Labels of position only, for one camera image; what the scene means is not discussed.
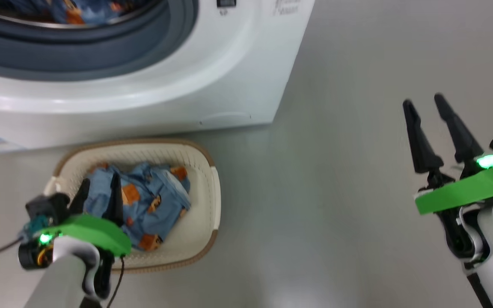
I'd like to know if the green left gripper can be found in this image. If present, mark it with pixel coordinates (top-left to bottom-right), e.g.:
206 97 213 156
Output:
37 171 132 257

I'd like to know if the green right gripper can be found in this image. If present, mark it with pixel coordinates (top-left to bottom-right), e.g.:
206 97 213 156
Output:
403 93 493 215

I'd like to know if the blue cartoon print garment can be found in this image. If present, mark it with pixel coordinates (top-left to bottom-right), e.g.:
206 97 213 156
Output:
50 0 144 25
83 162 191 252

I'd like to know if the white front-load washing machine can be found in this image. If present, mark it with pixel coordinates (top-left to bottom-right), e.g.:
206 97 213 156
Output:
0 0 315 151

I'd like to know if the grey rubber door gasket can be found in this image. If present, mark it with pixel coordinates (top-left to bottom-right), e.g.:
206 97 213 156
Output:
0 0 199 82

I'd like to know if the cream perforated laundry basket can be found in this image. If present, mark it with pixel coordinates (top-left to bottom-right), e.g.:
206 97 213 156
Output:
43 138 221 273

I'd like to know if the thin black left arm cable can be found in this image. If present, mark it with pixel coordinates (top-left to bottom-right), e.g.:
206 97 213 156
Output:
106 256 126 308

